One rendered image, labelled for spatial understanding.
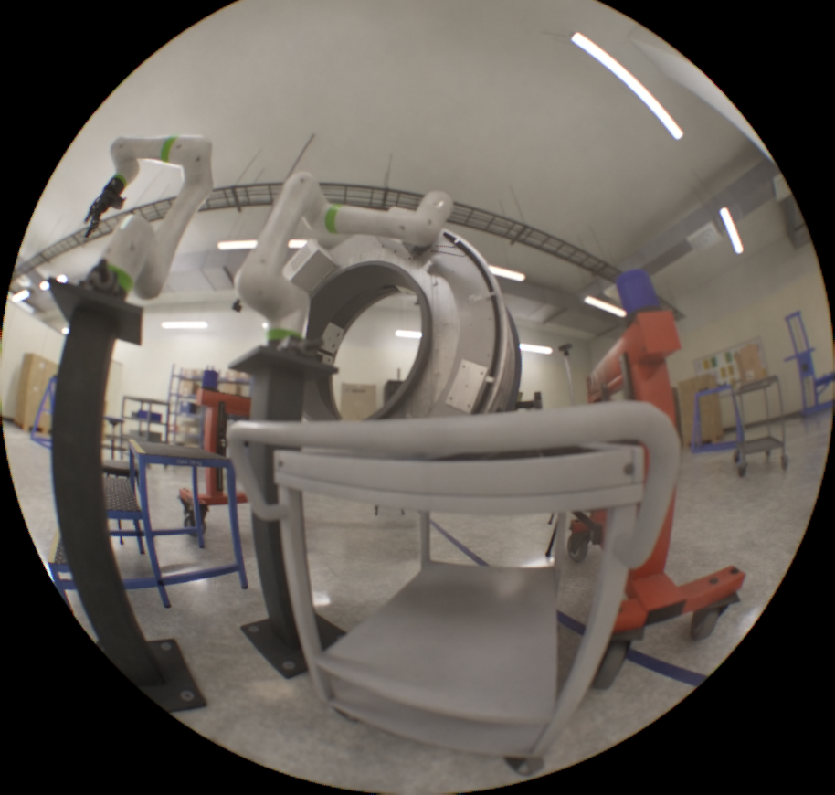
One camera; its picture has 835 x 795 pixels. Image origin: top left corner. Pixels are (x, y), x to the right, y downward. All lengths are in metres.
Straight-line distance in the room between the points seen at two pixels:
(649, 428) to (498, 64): 3.59
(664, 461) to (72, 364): 0.81
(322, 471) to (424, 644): 0.41
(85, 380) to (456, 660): 0.85
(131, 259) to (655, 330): 1.23
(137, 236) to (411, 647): 1.03
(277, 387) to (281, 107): 3.57
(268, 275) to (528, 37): 3.50
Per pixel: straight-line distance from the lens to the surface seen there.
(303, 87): 3.75
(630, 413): 0.15
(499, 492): 0.25
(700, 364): 9.15
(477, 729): 0.65
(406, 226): 0.85
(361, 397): 5.83
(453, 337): 0.99
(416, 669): 0.54
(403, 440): 0.16
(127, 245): 0.75
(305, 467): 0.36
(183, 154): 1.04
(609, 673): 0.80
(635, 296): 0.78
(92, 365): 0.67
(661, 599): 0.82
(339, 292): 1.53
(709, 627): 1.02
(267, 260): 0.75
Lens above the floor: 0.71
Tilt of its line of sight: 14 degrees up
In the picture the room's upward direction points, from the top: 1 degrees counter-clockwise
